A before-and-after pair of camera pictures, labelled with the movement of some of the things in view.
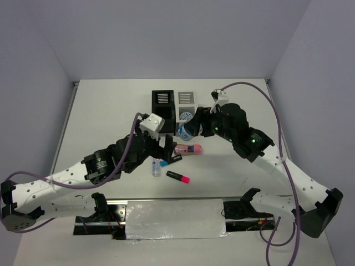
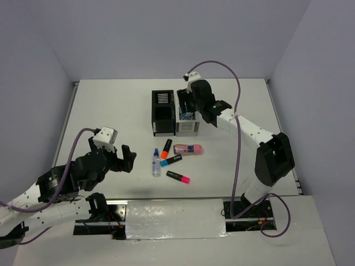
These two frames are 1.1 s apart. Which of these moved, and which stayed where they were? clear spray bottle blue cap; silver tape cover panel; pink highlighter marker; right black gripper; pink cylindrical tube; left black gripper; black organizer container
Moved: left black gripper; right black gripper
Stayed: clear spray bottle blue cap; pink highlighter marker; black organizer container; pink cylindrical tube; silver tape cover panel
